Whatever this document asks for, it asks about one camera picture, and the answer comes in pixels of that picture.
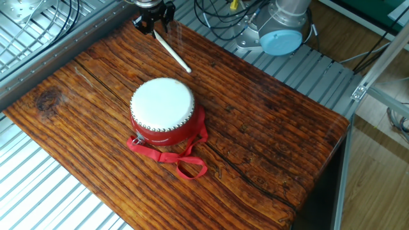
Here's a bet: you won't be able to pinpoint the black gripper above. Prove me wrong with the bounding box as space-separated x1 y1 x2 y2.
132 0 176 35

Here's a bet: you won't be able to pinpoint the cream wooden drumstick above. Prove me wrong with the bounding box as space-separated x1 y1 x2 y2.
153 29 192 74

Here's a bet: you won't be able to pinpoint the red drum white head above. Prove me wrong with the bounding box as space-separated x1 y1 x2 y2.
129 77 206 147

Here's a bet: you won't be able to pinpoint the silver perforated metal plate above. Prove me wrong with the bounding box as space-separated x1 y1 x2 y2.
0 0 55 25

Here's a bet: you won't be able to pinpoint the brown wooden bench board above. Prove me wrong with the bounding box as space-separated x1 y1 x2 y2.
3 12 351 230

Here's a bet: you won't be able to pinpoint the dark green surface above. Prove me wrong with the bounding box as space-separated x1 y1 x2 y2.
338 0 409 33

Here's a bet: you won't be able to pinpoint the black cable bundle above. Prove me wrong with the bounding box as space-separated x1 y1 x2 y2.
193 0 272 42

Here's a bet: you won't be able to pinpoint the black cables on grid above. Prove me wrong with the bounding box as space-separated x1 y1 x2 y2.
47 0 81 45

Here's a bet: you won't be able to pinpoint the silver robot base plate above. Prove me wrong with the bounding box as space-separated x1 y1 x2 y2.
235 19 266 51

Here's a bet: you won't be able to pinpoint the cable with metal connector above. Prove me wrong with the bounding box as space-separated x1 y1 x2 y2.
245 8 261 25

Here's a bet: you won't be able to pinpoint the red fabric strap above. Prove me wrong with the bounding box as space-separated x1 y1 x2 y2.
126 105 209 180

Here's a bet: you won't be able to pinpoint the metal wire grid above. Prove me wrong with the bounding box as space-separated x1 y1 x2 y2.
0 0 96 74

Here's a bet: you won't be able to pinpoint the white floor cable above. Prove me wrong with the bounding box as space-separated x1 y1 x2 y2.
338 41 391 65

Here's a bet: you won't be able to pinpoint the aluminium corner bracket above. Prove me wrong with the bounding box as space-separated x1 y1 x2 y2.
351 84 368 102

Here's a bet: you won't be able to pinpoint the long black floor cable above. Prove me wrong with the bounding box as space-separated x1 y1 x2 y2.
351 6 409 75

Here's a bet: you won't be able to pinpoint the aluminium frame post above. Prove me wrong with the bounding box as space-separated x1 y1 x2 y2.
350 19 409 103

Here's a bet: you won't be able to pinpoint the aluminium frame crossbar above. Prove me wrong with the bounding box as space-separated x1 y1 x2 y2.
367 86 409 119

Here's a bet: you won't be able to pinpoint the grey cable bundle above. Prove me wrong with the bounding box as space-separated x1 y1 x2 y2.
385 102 409 144

